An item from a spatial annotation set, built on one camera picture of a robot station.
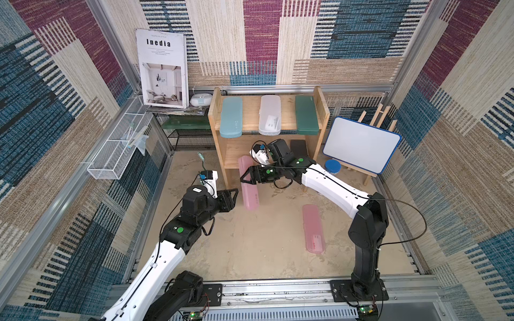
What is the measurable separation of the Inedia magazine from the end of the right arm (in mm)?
405

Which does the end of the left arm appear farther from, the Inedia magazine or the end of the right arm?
the Inedia magazine

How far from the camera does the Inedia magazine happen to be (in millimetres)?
758

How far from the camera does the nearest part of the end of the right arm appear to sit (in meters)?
0.71
